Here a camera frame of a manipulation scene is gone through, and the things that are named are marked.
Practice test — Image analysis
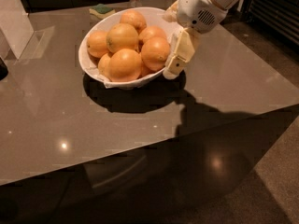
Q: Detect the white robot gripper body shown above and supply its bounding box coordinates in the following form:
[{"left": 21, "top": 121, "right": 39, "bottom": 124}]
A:
[{"left": 177, "top": 0, "right": 227, "bottom": 34}]

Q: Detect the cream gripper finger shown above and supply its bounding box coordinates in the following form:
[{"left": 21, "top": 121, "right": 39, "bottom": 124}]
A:
[
  {"left": 163, "top": 1, "right": 178, "bottom": 22},
  {"left": 163, "top": 28, "right": 200, "bottom": 79}
]

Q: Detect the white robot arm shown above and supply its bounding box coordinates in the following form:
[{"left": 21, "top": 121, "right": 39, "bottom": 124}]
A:
[{"left": 163, "top": 0, "right": 239, "bottom": 79}]

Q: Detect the orange at bowl back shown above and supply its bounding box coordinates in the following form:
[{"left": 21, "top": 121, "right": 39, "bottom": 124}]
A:
[{"left": 120, "top": 9, "right": 147, "bottom": 34}]

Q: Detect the small orange low right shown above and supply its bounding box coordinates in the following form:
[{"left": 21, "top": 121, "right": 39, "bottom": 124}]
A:
[{"left": 140, "top": 64, "right": 152, "bottom": 77}]

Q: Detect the large orange top centre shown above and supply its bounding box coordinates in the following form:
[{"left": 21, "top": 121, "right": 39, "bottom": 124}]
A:
[{"left": 107, "top": 23, "right": 139, "bottom": 53}]

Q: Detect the large orange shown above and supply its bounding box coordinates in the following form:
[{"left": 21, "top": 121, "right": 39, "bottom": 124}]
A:
[
  {"left": 107, "top": 49, "right": 142, "bottom": 82},
  {"left": 107, "top": 23, "right": 139, "bottom": 53}
]

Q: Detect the large orange at front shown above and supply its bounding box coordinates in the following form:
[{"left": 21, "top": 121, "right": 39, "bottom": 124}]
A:
[{"left": 107, "top": 49, "right": 142, "bottom": 82}]

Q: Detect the yellow green sponge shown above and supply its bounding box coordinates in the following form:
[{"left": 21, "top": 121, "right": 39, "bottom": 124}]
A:
[{"left": 89, "top": 4, "right": 115, "bottom": 19}]

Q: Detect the small orange front left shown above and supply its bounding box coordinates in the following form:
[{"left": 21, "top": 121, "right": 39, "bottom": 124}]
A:
[{"left": 98, "top": 52, "right": 112, "bottom": 78}]

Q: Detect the white box at left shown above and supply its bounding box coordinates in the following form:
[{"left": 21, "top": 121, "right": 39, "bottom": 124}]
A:
[{"left": 0, "top": 0, "right": 34, "bottom": 59}]

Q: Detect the dark object at left edge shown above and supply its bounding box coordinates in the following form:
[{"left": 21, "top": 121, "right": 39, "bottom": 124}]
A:
[{"left": 0, "top": 57, "right": 8, "bottom": 80}]

